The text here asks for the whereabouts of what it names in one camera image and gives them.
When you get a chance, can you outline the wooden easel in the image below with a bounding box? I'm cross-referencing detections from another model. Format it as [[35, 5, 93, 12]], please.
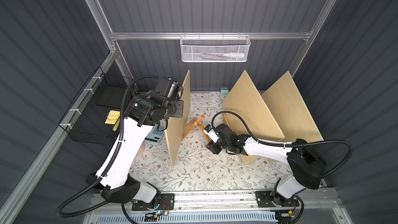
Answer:
[[182, 113, 211, 143], [222, 113, 231, 128]]

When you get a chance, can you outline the large plywood board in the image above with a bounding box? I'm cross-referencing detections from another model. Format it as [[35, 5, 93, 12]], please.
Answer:
[[262, 72, 323, 143]]

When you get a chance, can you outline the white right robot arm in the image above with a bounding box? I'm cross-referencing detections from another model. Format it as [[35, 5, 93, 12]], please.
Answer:
[[204, 124, 326, 205]]

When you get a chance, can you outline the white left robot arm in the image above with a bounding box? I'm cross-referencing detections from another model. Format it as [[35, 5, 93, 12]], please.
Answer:
[[87, 77, 184, 205]]

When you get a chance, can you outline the teal desk calculator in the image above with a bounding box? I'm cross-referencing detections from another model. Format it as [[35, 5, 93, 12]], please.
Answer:
[[145, 125, 164, 144]]

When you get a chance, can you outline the small teal box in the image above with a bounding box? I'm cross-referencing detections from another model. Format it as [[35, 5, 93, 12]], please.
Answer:
[[220, 88, 229, 94]]

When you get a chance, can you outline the black tray in basket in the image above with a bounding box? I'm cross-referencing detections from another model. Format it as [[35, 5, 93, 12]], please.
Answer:
[[96, 85, 126, 110]]

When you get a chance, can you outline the yellow sticky note pad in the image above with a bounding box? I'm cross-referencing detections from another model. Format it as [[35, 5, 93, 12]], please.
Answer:
[[105, 110, 120, 125]]

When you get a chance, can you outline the pink cup with markers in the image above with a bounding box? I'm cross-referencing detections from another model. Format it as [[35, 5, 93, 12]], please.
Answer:
[[135, 143, 146, 158]]

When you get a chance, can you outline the white tube in basket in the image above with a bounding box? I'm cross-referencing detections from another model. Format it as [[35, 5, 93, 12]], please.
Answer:
[[222, 52, 246, 61]]

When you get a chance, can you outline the white wire mesh basket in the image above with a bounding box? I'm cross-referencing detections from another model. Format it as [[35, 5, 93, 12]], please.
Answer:
[[179, 35, 251, 63]]

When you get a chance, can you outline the black wire wall basket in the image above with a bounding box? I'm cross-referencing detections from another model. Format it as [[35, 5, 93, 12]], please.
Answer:
[[59, 68, 132, 145]]

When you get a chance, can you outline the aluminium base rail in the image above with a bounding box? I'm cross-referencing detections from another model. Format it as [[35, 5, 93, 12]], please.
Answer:
[[90, 188, 343, 215]]

